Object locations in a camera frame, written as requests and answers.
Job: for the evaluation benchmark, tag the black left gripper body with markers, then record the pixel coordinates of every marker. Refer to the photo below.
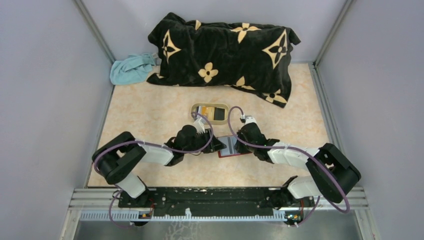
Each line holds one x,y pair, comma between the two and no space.
200,141

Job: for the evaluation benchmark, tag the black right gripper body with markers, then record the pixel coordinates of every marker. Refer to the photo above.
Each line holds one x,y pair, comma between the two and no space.
242,147

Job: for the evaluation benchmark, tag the red leather card holder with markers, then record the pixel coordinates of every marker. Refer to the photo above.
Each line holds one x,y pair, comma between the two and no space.
231,149

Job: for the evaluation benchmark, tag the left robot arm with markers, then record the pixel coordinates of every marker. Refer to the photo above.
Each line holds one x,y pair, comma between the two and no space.
116,160

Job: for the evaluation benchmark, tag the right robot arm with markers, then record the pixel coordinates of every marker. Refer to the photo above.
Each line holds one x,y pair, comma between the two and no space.
331,174

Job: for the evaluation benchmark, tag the beige oval tray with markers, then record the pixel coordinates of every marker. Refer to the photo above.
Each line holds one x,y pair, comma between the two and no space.
219,105

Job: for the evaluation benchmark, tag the black cream patterned blanket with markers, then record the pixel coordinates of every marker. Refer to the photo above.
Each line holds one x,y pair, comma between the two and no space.
248,57

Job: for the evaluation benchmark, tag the light blue cloth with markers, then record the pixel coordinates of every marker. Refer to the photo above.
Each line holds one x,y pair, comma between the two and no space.
136,68

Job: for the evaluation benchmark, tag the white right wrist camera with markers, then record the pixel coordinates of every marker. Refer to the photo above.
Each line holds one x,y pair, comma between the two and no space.
248,119

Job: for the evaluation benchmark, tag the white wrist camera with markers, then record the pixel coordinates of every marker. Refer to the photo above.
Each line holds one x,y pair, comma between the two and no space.
199,126
248,119

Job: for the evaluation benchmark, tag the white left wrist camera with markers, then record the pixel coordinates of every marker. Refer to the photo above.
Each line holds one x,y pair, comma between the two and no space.
199,126

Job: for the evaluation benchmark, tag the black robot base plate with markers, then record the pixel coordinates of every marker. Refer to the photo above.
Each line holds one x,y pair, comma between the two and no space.
214,201

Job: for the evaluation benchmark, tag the aluminium frame rail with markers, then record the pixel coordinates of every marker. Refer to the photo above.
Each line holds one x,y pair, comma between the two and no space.
101,204

